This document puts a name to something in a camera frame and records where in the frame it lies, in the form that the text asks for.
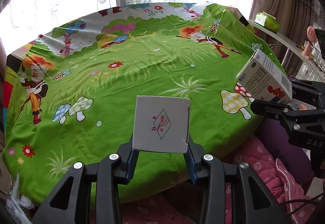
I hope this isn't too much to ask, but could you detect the white red medicine box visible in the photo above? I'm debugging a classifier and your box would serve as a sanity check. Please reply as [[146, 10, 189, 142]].
[[235, 49, 293, 104]]

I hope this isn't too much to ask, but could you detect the small white logo box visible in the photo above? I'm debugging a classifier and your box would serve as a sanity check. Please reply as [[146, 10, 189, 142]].
[[132, 95, 190, 154]]

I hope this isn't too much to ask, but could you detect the pink quilted blanket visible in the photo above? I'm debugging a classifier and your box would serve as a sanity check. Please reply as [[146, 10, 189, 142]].
[[121, 137, 318, 223]]

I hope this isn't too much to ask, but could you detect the white curved shelf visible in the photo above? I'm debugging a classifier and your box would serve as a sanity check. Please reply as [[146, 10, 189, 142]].
[[248, 19, 324, 83]]

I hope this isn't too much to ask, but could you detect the pink handheld fan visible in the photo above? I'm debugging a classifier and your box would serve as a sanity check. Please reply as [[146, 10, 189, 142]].
[[302, 26, 317, 58]]

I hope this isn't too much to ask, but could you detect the green tissue pack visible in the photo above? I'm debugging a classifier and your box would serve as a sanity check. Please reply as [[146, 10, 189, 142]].
[[254, 11, 279, 33]]

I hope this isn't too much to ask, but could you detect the green cartoon print tablecloth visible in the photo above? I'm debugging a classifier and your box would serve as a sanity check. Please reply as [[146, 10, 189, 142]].
[[2, 3, 278, 204]]

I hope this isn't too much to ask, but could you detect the brown drape curtain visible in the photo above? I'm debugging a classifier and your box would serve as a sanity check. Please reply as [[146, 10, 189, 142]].
[[248, 0, 317, 62]]

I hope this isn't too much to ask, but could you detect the black cable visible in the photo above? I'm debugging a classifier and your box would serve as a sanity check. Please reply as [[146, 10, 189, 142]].
[[276, 192, 325, 208]]

